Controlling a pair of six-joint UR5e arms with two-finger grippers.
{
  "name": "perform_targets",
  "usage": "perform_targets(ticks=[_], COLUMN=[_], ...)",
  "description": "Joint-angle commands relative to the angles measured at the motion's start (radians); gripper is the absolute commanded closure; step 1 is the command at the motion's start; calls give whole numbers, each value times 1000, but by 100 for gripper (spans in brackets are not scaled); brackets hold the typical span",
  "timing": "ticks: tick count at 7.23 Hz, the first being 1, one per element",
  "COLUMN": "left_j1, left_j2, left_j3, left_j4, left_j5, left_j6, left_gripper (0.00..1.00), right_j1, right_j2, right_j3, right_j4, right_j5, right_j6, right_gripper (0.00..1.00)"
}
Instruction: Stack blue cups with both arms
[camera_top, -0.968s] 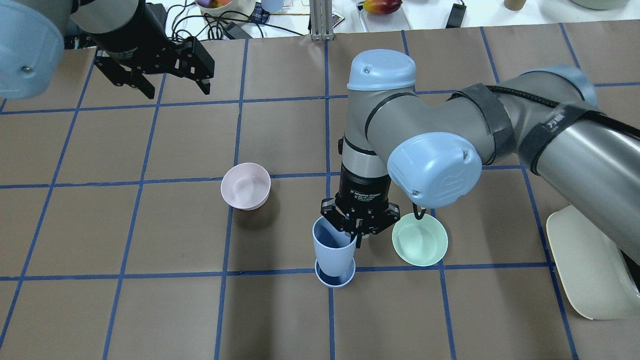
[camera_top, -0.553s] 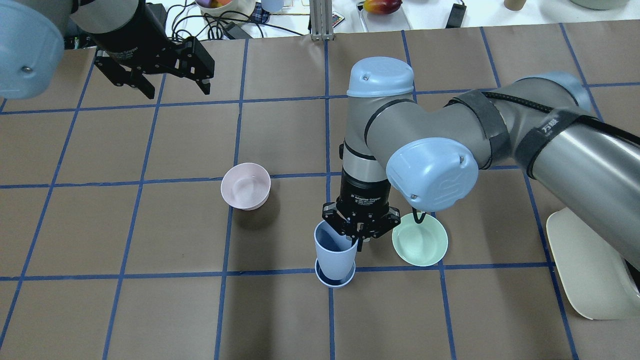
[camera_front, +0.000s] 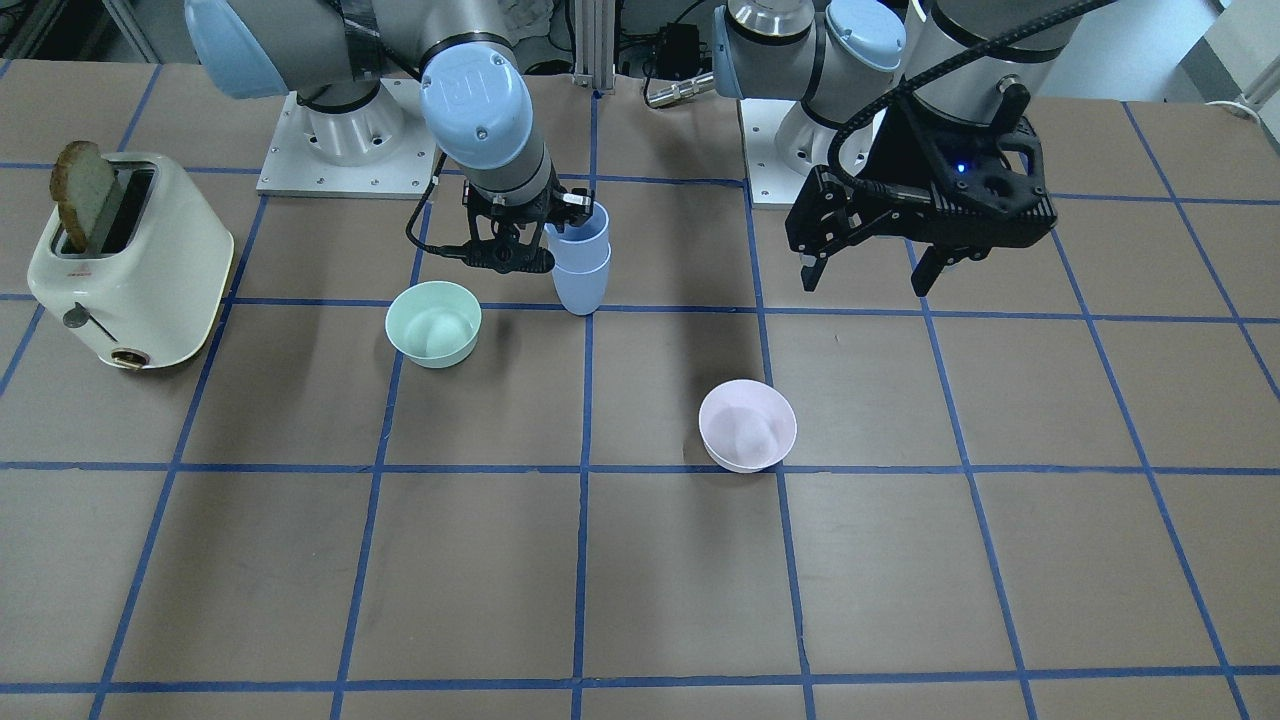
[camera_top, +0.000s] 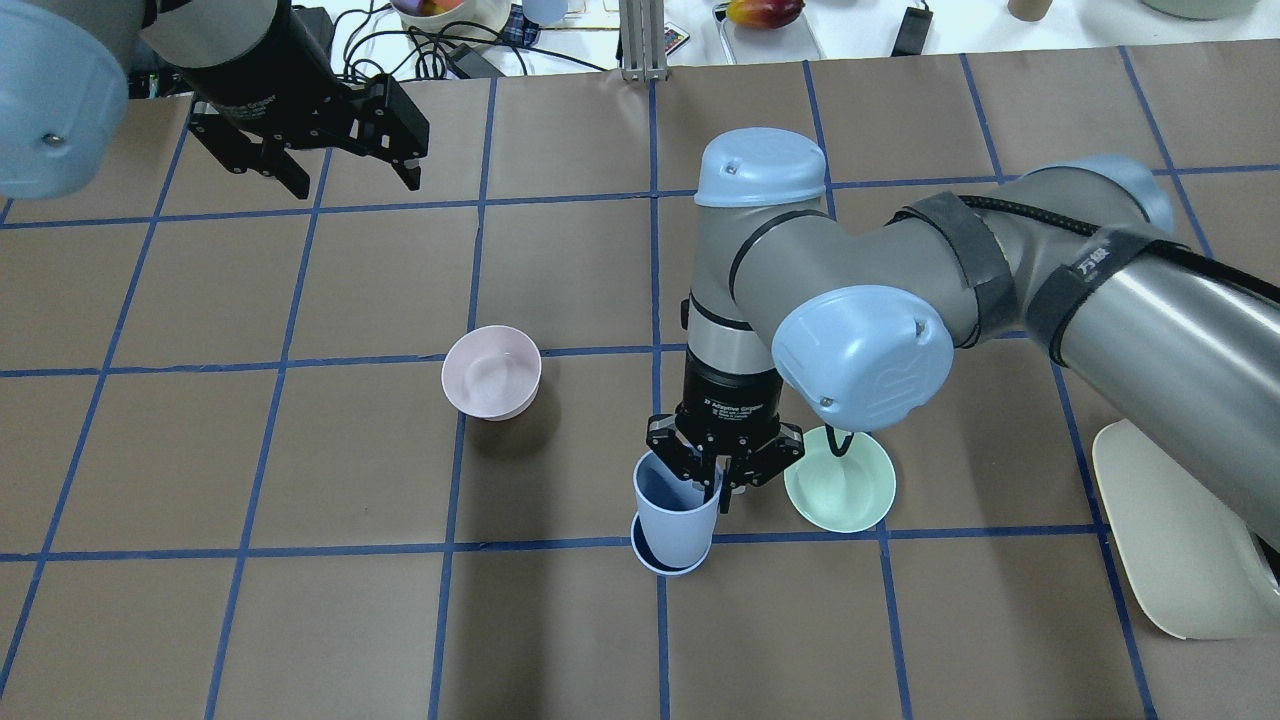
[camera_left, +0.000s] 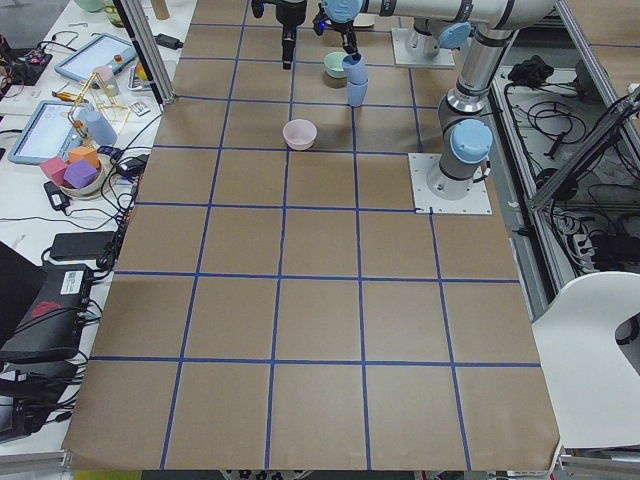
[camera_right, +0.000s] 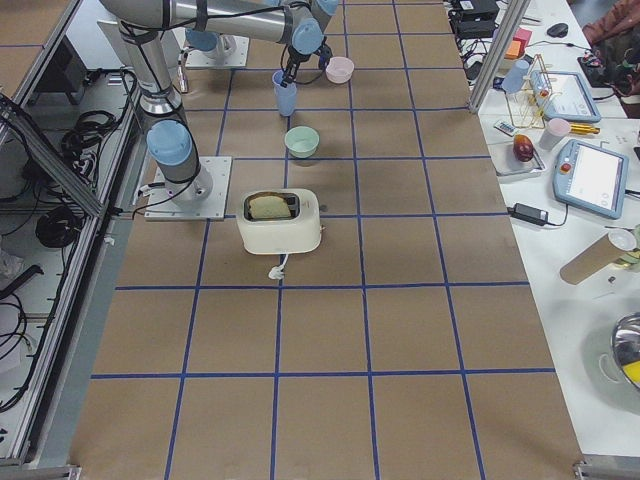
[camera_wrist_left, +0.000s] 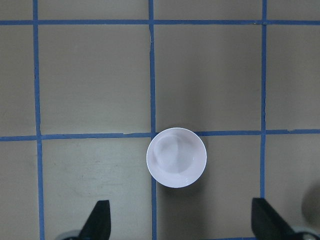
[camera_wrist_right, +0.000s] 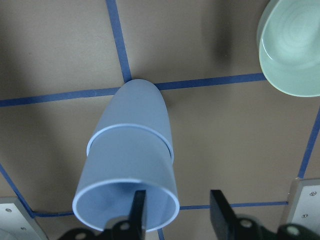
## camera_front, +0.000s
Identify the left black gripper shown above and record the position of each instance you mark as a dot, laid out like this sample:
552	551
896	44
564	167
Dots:
903	150

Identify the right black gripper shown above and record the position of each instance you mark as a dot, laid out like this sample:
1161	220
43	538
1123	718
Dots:
531	206

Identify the blue cup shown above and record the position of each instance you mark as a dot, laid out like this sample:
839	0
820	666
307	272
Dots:
581	287
581	248

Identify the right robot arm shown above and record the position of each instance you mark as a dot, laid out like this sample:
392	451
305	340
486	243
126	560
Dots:
333	55

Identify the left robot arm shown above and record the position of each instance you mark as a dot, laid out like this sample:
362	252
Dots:
848	60

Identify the green bowl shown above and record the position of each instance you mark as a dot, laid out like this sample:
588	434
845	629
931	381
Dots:
434	324

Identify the pink bowl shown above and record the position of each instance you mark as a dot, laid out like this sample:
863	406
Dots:
747	426

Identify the cream white toaster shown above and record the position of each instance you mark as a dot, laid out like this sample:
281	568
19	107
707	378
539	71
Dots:
148	295

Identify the bread slice in toaster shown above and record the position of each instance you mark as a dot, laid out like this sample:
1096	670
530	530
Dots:
87	193

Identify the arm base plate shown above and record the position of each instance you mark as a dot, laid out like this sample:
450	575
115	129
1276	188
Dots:
781	142
383	150

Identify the aluminium frame post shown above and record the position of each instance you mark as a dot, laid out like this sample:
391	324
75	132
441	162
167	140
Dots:
594	44

